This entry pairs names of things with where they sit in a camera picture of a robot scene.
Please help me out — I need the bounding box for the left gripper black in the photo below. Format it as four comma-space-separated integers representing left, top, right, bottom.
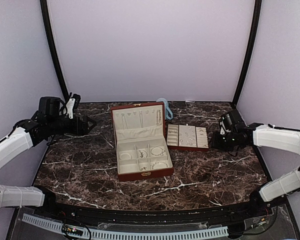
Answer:
47, 115, 97, 136

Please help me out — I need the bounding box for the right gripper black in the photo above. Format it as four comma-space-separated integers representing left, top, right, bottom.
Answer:
209, 130, 238, 152

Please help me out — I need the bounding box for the brown jewelry tray cream lining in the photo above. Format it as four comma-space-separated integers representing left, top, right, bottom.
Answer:
166, 124, 209, 152

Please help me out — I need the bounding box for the brown jewelry box cream lining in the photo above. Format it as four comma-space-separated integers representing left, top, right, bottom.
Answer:
111, 102, 174, 182

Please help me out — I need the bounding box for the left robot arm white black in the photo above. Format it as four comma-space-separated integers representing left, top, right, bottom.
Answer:
0, 116, 97, 218

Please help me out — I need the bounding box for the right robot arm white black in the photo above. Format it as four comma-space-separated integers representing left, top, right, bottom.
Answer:
211, 122, 300, 217

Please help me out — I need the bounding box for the light blue mug upside down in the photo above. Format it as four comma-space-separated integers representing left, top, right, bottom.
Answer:
156, 98, 174, 120

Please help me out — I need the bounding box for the silver bangle upper compartment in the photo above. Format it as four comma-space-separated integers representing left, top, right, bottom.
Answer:
150, 146, 165, 156

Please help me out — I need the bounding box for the silver bangle compartment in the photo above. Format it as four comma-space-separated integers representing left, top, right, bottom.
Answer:
150, 146, 165, 156
151, 161, 169, 170

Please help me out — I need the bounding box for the silver bangle lower compartment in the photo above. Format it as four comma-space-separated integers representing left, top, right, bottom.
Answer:
151, 161, 169, 170

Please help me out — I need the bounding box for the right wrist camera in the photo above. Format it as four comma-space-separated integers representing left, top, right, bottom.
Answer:
218, 109, 246, 135

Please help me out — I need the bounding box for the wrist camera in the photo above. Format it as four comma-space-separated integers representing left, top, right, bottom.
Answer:
38, 93, 81, 119
218, 109, 246, 135

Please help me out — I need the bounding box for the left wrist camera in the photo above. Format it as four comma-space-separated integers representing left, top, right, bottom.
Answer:
38, 93, 81, 119

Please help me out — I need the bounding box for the right black frame post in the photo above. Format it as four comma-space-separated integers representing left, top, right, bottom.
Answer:
231, 0, 262, 109

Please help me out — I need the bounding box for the black frame post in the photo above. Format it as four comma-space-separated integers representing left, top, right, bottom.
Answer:
39, 0, 70, 100
231, 0, 262, 109

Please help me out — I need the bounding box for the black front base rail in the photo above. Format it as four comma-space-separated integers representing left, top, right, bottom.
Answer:
14, 193, 291, 227

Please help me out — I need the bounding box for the white slotted cable duct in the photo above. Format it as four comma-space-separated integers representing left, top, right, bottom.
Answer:
21, 213, 229, 240

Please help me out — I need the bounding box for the left black frame post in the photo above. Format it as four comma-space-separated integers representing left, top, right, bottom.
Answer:
39, 0, 70, 100

